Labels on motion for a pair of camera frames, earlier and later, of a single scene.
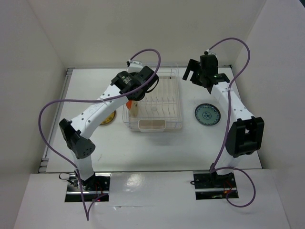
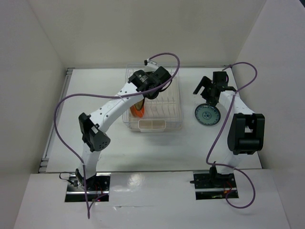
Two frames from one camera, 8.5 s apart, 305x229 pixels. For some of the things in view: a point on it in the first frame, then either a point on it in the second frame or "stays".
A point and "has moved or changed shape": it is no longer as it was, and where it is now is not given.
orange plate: (129, 104) has moved or changed shape
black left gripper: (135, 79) to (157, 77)
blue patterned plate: (208, 114) stays
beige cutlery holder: (152, 125) stays
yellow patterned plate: (109, 119) has moved or changed shape
